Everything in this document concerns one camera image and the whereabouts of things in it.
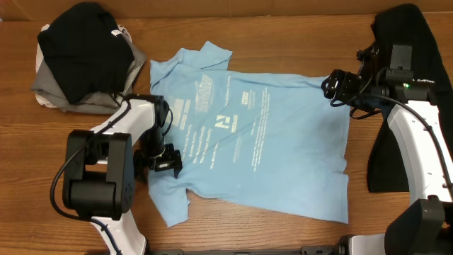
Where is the light blue printed t-shirt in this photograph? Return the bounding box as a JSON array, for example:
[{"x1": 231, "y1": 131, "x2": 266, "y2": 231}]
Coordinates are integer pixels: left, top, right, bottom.
[{"x1": 149, "y1": 42, "x2": 350, "y2": 226}]

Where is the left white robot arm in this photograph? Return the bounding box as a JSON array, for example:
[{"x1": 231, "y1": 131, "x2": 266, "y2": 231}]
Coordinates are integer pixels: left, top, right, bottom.
[{"x1": 50, "y1": 94, "x2": 183, "y2": 254}]

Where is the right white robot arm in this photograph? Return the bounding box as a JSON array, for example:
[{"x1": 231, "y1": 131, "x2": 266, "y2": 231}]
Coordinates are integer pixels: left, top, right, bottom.
[{"x1": 321, "y1": 42, "x2": 452, "y2": 254}]

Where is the black garment with white logo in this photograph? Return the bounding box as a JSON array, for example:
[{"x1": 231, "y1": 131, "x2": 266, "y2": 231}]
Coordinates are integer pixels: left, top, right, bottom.
[{"x1": 367, "y1": 4, "x2": 452, "y2": 193}]

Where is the grey folded garment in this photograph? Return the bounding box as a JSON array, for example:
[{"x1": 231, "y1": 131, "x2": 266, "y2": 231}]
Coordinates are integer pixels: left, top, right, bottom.
[{"x1": 30, "y1": 33, "x2": 147, "y2": 116}]

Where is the black folded garment on stack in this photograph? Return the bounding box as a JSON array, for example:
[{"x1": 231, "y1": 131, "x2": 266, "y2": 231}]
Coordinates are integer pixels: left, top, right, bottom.
[{"x1": 38, "y1": 2, "x2": 134, "y2": 103}]

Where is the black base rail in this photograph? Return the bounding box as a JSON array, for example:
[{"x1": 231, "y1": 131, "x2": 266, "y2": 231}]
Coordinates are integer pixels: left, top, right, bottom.
[{"x1": 146, "y1": 245, "x2": 338, "y2": 255}]

